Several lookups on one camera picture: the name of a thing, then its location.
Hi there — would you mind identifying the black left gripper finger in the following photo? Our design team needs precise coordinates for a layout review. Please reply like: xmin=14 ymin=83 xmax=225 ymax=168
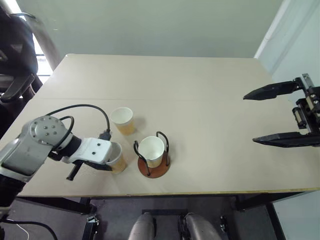
xmin=86 ymin=161 xmax=114 ymax=173
xmin=65 ymin=162 xmax=84 ymax=182

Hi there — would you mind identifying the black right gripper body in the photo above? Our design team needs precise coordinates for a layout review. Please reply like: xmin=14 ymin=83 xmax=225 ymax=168
xmin=291 ymin=72 xmax=320 ymax=136

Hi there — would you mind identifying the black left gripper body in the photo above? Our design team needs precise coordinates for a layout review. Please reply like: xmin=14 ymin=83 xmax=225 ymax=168
xmin=71 ymin=159 xmax=94 ymax=171

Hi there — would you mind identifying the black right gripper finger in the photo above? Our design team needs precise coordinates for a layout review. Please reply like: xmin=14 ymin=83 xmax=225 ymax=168
xmin=252 ymin=131 xmax=320 ymax=149
xmin=242 ymin=80 xmax=305 ymax=102

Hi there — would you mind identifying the paper cup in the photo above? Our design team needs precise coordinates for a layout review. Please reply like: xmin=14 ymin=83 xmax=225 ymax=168
xmin=137 ymin=135 xmax=165 ymax=168
xmin=110 ymin=106 xmax=135 ymax=137
xmin=105 ymin=142 xmax=128 ymax=175

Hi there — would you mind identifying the dark rounded grey shape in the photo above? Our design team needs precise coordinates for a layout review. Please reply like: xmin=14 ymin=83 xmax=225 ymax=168
xmin=128 ymin=213 xmax=157 ymax=240
xmin=183 ymin=212 xmax=224 ymax=240

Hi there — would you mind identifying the grey metal pole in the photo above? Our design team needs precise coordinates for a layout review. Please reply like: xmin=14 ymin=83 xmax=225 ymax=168
xmin=24 ymin=11 xmax=62 ymax=71

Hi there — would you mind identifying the black office chair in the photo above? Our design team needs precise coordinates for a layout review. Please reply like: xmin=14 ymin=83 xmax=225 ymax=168
xmin=0 ymin=4 xmax=44 ymax=141

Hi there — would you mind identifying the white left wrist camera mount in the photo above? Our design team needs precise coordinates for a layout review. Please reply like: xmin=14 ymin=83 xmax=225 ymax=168
xmin=60 ymin=136 xmax=114 ymax=166

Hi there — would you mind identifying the black wire cup holder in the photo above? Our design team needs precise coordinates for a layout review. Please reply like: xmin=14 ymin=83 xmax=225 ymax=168
xmin=133 ymin=130 xmax=172 ymax=179

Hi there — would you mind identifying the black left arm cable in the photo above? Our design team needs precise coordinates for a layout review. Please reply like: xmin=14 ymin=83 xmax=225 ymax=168
xmin=45 ymin=103 xmax=112 ymax=141

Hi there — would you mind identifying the black floor cable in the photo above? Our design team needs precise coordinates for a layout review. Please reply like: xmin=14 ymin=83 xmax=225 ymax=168
xmin=4 ymin=218 xmax=60 ymax=240

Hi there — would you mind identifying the white floor cable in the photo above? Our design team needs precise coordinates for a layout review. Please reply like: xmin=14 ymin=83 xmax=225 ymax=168
xmin=14 ymin=222 xmax=30 ymax=240

